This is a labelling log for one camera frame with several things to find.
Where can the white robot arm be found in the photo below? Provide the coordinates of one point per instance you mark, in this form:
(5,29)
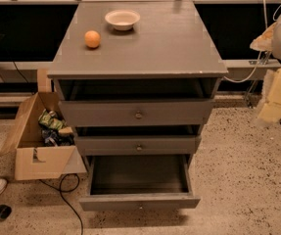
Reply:
(276,42)

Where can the black round caster object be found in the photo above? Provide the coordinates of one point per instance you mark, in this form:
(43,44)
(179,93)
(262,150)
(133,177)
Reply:
(5,211)

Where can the orange fruit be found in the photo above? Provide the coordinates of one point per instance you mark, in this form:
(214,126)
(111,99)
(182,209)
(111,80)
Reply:
(92,39)

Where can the dark blue snack bag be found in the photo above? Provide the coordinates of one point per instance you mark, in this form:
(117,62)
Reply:
(53,139)

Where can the grey wooden drawer cabinet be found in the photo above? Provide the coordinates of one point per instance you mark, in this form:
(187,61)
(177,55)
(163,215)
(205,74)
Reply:
(111,60)

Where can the grey bottom drawer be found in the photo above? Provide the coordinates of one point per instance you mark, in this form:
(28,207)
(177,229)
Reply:
(117,183)

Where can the grey top drawer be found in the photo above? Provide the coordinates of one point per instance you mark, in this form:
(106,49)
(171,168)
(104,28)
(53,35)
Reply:
(136,102)

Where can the grey middle drawer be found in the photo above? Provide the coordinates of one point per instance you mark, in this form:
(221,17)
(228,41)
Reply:
(137,140)

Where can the open cardboard box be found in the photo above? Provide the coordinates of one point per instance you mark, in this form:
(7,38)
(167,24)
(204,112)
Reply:
(35,160)

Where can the green snack bag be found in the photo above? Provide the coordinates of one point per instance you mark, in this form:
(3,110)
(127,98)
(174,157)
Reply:
(50,119)

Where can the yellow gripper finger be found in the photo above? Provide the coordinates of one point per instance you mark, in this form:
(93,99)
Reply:
(269,106)
(264,41)

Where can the grey drawer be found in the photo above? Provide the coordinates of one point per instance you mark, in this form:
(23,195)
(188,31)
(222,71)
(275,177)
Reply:
(137,140)
(136,102)
(117,183)

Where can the white paper bowl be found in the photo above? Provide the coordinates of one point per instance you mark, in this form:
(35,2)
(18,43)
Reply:
(122,20)

